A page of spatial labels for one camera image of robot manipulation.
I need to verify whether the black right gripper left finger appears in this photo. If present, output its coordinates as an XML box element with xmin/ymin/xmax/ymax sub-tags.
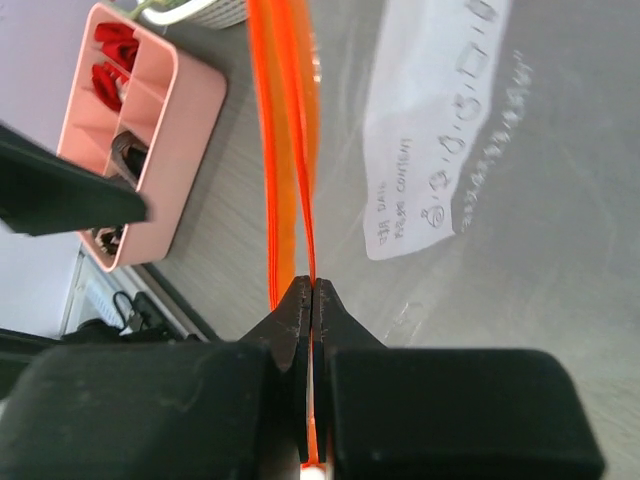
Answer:
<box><xmin>1</xmin><ymin>276</ymin><xmax>312</xmax><ymax>479</ymax></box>

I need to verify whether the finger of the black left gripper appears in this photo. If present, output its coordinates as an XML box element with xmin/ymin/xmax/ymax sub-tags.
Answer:
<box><xmin>1</xmin><ymin>125</ymin><xmax>147</xmax><ymax>236</ymax></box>

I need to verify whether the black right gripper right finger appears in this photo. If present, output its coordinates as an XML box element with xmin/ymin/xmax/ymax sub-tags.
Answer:
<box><xmin>312</xmin><ymin>279</ymin><xmax>606</xmax><ymax>479</ymax></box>

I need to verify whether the clear zip bag orange zipper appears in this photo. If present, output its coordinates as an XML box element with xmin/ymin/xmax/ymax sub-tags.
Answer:
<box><xmin>247</xmin><ymin>0</ymin><xmax>640</xmax><ymax>480</ymax></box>

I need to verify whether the pink divided organizer box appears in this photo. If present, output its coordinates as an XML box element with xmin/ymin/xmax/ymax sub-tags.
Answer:
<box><xmin>57</xmin><ymin>3</ymin><xmax>227</xmax><ymax>272</ymax></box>

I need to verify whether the red cloth in organizer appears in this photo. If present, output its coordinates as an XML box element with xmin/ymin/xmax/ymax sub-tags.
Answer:
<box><xmin>91</xmin><ymin>22</ymin><xmax>139</xmax><ymax>113</ymax></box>

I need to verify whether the white perforated basket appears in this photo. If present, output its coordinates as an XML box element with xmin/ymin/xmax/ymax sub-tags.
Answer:
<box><xmin>138</xmin><ymin>0</ymin><xmax>248</xmax><ymax>30</ymax></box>

